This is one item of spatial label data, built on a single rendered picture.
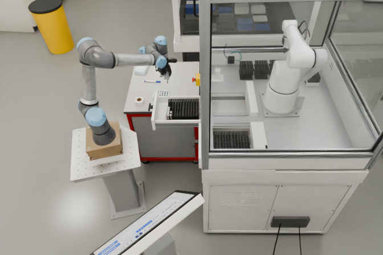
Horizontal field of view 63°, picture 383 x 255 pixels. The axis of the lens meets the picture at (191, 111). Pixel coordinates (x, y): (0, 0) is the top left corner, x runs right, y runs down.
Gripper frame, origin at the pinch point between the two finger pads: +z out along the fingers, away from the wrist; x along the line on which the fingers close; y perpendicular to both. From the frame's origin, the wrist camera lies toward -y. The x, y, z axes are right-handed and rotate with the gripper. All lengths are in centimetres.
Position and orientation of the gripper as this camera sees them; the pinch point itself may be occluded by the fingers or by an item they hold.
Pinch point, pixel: (167, 77)
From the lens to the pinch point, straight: 232.5
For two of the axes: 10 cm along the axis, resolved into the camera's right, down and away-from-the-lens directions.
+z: 0.3, 7.0, 7.2
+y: -6.5, 5.6, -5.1
